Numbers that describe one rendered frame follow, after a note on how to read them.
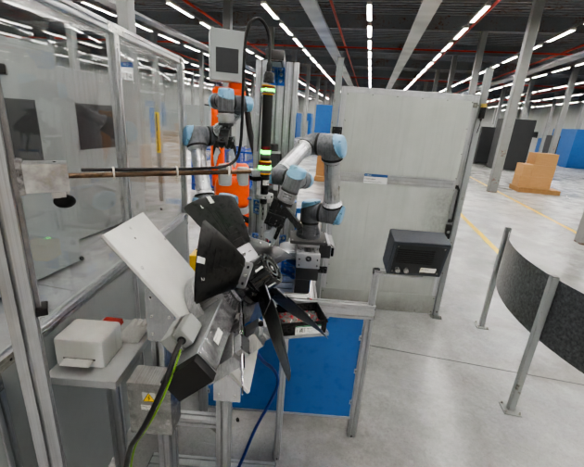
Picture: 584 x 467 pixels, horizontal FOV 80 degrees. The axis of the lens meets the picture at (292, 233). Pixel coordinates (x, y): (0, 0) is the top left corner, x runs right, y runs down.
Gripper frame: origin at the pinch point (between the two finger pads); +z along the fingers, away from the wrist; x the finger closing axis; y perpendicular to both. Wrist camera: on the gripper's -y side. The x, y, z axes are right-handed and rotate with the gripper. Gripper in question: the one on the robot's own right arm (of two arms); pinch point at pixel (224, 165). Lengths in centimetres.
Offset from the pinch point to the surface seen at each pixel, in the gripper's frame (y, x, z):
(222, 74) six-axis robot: 335, 77, -74
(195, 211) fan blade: -54, -2, 9
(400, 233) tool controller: -15, -86, 23
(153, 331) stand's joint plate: -69, 9, 49
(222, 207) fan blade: -47.0, -9.5, 8.7
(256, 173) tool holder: -54, -23, -6
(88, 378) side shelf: -79, 27, 62
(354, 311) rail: -16, -70, 66
